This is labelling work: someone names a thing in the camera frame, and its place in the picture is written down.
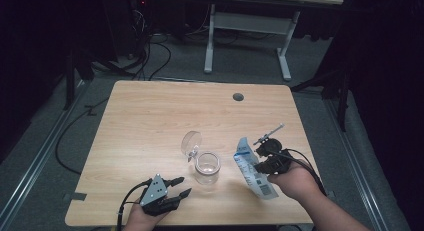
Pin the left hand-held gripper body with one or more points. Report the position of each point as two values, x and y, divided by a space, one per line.
154 192

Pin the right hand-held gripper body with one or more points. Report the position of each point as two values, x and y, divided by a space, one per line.
275 151

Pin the grey tape strip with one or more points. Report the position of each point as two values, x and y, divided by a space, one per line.
76 196
331 193

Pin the clear glass jar with lid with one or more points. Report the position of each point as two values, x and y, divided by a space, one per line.
207 167

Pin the grey metal floor rail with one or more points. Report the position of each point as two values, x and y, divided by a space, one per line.
360 164
33 164

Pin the black metal stand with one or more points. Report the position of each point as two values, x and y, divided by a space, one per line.
70 81
342 97

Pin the dark device with red light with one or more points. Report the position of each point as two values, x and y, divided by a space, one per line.
141 4

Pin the person's right hand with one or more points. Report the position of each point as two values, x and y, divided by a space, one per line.
296 182

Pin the white and blue pouch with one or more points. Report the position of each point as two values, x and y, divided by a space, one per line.
251 177

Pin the white metal frame desk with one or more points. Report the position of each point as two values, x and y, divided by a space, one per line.
250 24

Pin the person's left hand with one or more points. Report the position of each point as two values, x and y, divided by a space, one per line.
143 221

